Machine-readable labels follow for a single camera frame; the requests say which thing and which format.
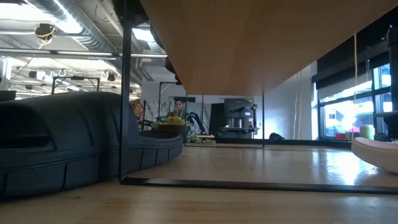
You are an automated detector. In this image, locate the black rubber slide sandal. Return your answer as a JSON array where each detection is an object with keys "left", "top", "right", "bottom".
[{"left": 0, "top": 91, "right": 185, "bottom": 200}]

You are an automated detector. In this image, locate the pink rubber slide sandal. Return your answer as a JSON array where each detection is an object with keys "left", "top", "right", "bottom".
[{"left": 351, "top": 136, "right": 398, "bottom": 175}]

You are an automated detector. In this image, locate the succulent plant in dark pot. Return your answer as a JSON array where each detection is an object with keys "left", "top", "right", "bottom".
[{"left": 152, "top": 108, "right": 217, "bottom": 146}]

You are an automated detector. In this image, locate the dark equipment stand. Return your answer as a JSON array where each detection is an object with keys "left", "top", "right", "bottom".
[{"left": 216, "top": 98, "right": 261, "bottom": 140}]

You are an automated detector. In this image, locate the long ceiling light tube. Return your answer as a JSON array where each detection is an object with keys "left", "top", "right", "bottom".
[{"left": 0, "top": 48, "right": 169, "bottom": 60}]

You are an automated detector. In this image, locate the green cylinder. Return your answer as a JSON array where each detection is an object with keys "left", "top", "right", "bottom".
[{"left": 359, "top": 124, "right": 376, "bottom": 141}]

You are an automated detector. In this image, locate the colourful wall mural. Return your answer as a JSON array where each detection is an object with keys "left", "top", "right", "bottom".
[{"left": 130, "top": 98, "right": 215, "bottom": 135}]

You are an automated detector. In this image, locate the wooden shelf with black frame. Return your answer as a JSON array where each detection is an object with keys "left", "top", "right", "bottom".
[{"left": 119, "top": 0, "right": 398, "bottom": 195}]

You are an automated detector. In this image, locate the large window with dark frame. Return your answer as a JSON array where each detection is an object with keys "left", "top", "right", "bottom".
[{"left": 317, "top": 63, "right": 392, "bottom": 139}]

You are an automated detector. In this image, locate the silver ventilation duct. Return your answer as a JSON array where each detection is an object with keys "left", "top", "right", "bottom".
[{"left": 26, "top": 0, "right": 121, "bottom": 54}]

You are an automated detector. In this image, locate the yellow hanging cable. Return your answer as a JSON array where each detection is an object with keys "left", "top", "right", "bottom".
[{"left": 353, "top": 33, "right": 358, "bottom": 131}]

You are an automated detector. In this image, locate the hanging black yellow cord reel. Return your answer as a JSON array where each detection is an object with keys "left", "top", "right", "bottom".
[{"left": 33, "top": 22, "right": 57, "bottom": 42}]

